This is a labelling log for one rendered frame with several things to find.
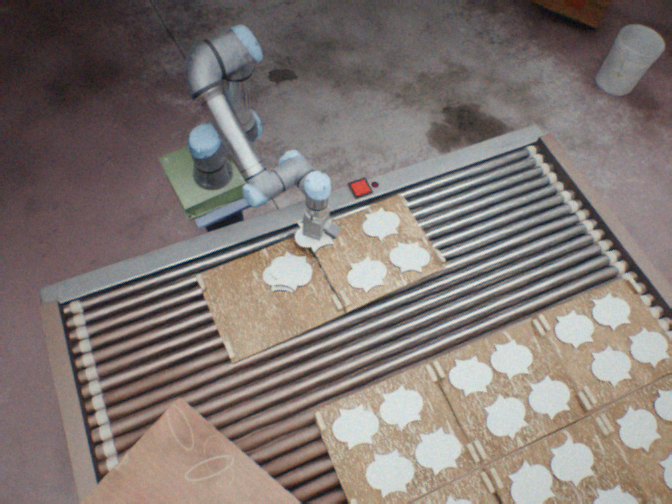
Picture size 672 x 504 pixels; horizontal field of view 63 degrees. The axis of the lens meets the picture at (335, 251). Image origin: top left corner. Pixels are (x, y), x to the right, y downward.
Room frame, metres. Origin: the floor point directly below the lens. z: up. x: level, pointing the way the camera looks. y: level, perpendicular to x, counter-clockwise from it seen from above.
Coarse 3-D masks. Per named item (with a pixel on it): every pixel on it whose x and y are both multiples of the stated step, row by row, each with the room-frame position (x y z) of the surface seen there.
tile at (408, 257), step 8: (400, 248) 0.99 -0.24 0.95; (408, 248) 1.00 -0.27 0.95; (416, 248) 1.00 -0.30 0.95; (392, 256) 0.96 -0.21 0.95; (400, 256) 0.96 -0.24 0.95; (408, 256) 0.96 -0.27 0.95; (416, 256) 0.97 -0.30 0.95; (424, 256) 0.97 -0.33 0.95; (392, 264) 0.93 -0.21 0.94; (400, 264) 0.93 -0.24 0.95; (408, 264) 0.93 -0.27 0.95; (416, 264) 0.94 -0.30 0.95; (424, 264) 0.94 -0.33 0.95; (400, 272) 0.90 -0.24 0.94
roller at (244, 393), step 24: (552, 264) 1.01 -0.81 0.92; (504, 288) 0.89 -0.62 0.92; (432, 312) 0.77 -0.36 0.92; (456, 312) 0.78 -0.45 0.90; (384, 336) 0.66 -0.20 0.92; (312, 360) 0.55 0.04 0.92; (336, 360) 0.56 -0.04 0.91; (264, 384) 0.45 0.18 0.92; (216, 408) 0.36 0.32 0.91; (144, 432) 0.26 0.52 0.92; (96, 456) 0.18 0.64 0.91
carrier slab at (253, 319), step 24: (288, 240) 0.98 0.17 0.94; (240, 264) 0.86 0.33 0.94; (264, 264) 0.87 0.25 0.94; (312, 264) 0.89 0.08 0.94; (216, 288) 0.76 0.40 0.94; (240, 288) 0.77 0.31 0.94; (264, 288) 0.78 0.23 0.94; (312, 288) 0.80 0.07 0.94; (216, 312) 0.67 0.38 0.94; (240, 312) 0.68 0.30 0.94; (264, 312) 0.69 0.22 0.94; (288, 312) 0.70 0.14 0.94; (312, 312) 0.71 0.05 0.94; (336, 312) 0.72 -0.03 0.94; (240, 336) 0.60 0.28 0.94; (264, 336) 0.61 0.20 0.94; (288, 336) 0.62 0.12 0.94; (240, 360) 0.52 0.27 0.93
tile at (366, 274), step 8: (352, 264) 0.91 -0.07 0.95; (360, 264) 0.91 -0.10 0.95; (368, 264) 0.91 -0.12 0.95; (376, 264) 0.92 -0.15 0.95; (352, 272) 0.87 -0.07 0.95; (360, 272) 0.88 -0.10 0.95; (368, 272) 0.88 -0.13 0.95; (376, 272) 0.89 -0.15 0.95; (384, 272) 0.89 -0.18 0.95; (352, 280) 0.84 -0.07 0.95; (360, 280) 0.85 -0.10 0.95; (368, 280) 0.85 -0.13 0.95; (376, 280) 0.85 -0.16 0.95; (360, 288) 0.82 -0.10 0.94; (368, 288) 0.82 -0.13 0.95
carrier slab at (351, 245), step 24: (360, 216) 1.12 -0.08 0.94; (408, 216) 1.14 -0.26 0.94; (336, 240) 1.00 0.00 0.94; (360, 240) 1.02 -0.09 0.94; (384, 240) 1.03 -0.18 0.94; (408, 240) 1.04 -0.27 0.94; (336, 264) 0.91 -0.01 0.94; (384, 264) 0.93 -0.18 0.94; (432, 264) 0.95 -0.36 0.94; (336, 288) 0.81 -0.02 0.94; (384, 288) 0.83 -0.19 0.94
